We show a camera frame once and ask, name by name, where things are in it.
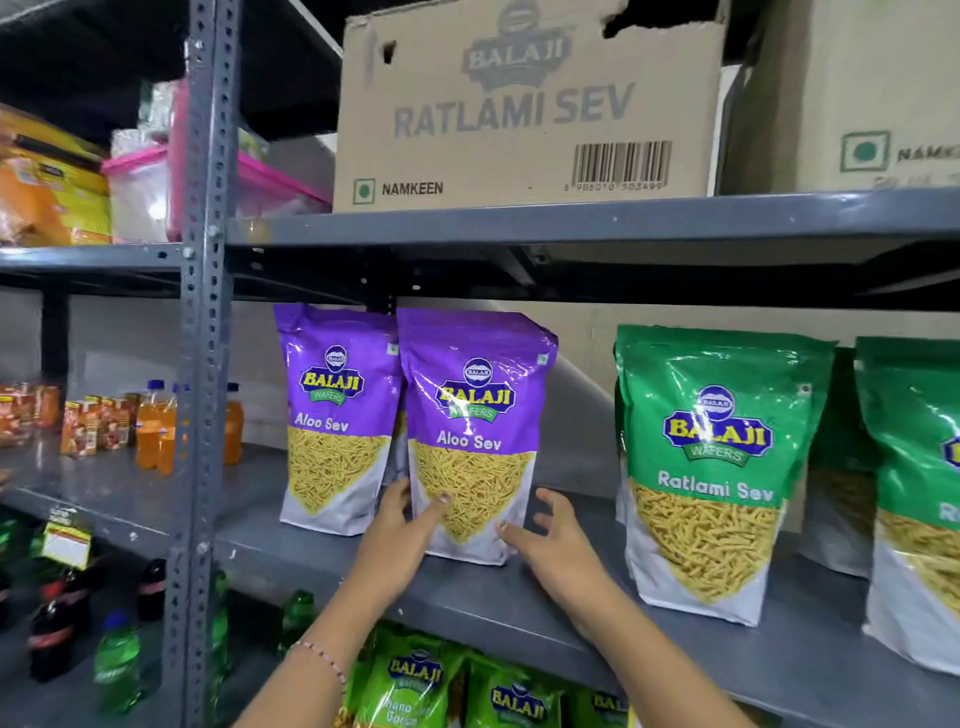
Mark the row of small orange cartons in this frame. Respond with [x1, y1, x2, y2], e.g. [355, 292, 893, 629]
[0, 380, 144, 459]

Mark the person's right hand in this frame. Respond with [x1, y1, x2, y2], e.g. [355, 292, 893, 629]
[494, 487, 622, 640]

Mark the purple Aloo Sev packet front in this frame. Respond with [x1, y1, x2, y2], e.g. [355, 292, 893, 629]
[397, 307, 560, 568]

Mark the purple aloo sev packet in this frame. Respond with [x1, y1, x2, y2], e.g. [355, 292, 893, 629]
[273, 303, 406, 538]
[397, 307, 560, 568]

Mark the person's right forearm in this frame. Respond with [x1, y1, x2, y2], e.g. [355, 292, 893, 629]
[573, 588, 755, 728]

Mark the person's left hand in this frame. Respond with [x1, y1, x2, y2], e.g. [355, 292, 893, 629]
[346, 478, 453, 628]

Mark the grey metal shelving rack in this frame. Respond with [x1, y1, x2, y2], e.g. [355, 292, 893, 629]
[0, 0, 960, 728]

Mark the clear container pink lid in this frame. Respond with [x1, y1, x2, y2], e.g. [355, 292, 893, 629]
[101, 82, 333, 245]

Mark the orange packet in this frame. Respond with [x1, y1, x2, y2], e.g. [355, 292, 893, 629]
[0, 153, 73, 247]

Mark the person's left forearm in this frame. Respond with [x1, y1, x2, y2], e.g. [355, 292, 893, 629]
[236, 599, 406, 728]

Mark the cluster of green bottles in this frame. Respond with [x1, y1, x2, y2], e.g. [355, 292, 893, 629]
[0, 513, 46, 560]

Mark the yellow box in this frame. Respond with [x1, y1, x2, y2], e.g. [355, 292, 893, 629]
[0, 103, 114, 247]

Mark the clear plastic bag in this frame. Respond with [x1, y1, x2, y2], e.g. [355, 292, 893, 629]
[112, 78, 181, 151]

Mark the yellow price tag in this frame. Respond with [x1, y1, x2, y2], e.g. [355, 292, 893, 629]
[41, 509, 95, 571]

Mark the large printed cardboard box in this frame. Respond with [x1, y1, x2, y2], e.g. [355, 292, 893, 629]
[718, 0, 960, 198]
[332, 0, 733, 215]

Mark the orange juice bottle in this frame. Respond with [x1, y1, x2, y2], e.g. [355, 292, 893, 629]
[223, 382, 246, 466]
[134, 378, 168, 472]
[158, 382, 185, 478]

